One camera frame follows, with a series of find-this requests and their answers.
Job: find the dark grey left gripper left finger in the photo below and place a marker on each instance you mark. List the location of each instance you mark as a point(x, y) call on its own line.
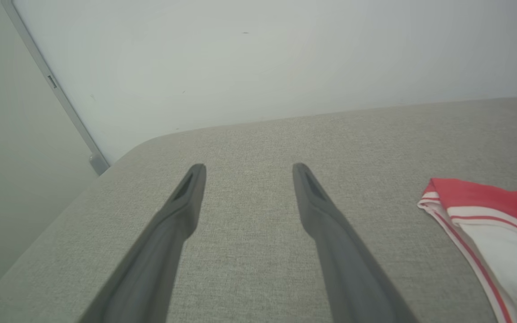
point(146, 269)

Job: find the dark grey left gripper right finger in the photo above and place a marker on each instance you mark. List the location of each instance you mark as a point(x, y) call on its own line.
point(348, 273)

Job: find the red and white garment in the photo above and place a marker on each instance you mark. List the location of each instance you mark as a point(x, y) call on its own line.
point(501, 242)

